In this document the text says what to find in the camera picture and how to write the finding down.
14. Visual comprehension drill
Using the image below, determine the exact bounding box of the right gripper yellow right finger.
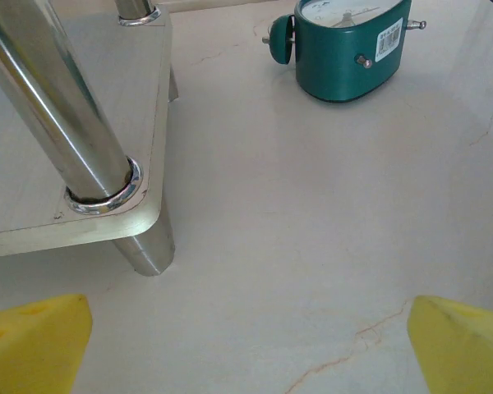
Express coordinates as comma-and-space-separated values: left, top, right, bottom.
407, 295, 493, 394

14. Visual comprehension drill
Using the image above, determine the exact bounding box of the green alarm clock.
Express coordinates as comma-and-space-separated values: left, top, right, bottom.
261, 0, 428, 104

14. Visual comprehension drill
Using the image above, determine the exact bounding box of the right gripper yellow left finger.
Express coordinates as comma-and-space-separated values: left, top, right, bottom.
0, 292, 94, 394

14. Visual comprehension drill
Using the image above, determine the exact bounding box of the white two-tier shelf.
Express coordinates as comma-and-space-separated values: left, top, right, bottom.
0, 0, 180, 277

